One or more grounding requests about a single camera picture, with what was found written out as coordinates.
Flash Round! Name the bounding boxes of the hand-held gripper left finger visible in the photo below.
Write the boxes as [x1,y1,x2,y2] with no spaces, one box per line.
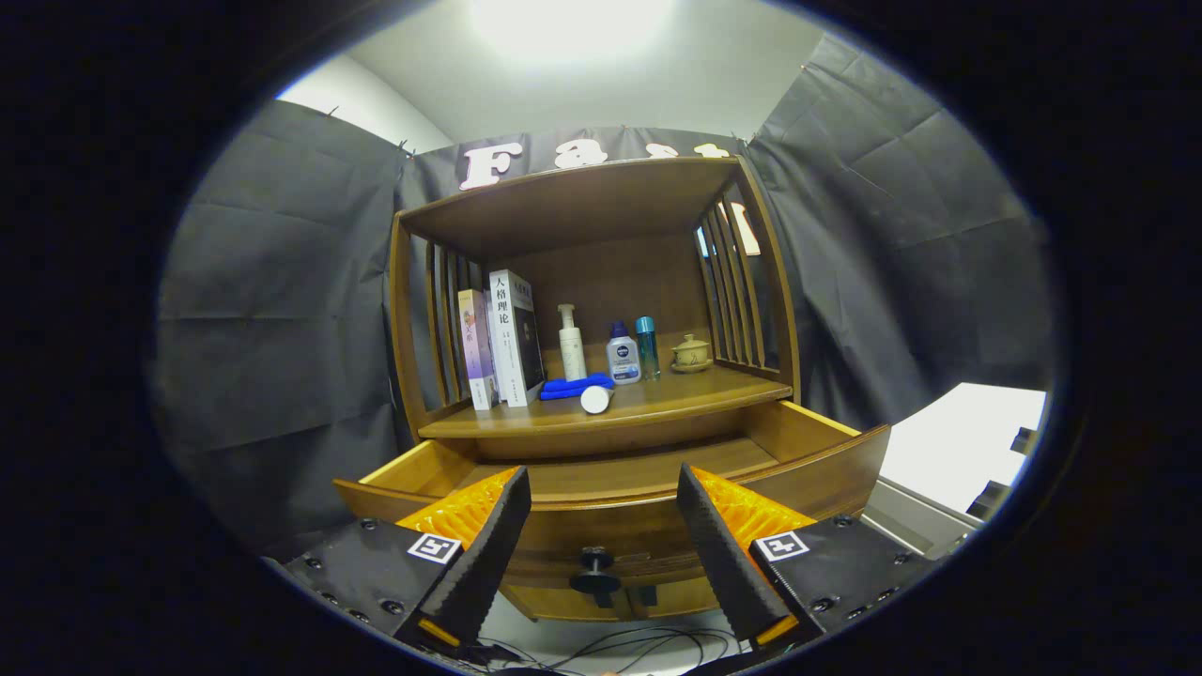
[272,467,532,663]

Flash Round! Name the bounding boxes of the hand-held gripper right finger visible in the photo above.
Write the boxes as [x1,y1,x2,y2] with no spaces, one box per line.
[676,464,942,663]

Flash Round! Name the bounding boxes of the black drawer knob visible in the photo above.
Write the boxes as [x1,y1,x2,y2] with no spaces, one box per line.
[569,547,623,595]

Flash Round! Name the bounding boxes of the wooden drawer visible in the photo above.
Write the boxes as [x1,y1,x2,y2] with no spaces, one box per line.
[333,399,893,592]

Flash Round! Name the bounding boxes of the wooden cabinet door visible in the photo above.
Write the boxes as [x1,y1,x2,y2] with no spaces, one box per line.
[502,584,621,623]
[620,576,726,621]

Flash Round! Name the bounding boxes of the wooden countertop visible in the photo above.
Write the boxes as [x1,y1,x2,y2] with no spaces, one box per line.
[418,361,794,440]

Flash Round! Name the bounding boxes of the wooden cabinet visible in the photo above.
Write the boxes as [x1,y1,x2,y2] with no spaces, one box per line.
[333,155,893,625]

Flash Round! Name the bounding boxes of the blue folded cloth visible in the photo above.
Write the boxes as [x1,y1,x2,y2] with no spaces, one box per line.
[539,373,616,402]

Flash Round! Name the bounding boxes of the yellow lidded teacup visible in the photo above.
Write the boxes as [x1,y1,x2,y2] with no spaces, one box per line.
[670,333,714,374]

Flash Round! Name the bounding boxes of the purple book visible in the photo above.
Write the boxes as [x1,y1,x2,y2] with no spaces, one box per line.
[457,288,499,411]

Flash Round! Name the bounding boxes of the white pump bottle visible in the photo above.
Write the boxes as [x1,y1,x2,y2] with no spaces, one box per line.
[558,303,588,382]

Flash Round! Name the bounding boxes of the white book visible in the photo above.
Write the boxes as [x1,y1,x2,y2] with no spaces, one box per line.
[487,269,547,407]

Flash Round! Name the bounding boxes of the white bottle with blue cap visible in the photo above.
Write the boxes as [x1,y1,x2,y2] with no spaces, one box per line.
[606,321,642,386]

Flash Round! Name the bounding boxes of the white table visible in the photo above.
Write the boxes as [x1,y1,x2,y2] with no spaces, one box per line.
[878,383,1048,515]

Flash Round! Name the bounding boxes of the black backdrop cloth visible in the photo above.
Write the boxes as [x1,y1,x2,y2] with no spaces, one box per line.
[150,33,1062,564]

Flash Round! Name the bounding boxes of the black floor cable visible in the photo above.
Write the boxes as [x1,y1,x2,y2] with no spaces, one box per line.
[470,626,747,675]

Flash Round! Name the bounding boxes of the grey metal frame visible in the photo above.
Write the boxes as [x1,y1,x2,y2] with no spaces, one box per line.
[859,479,982,561]

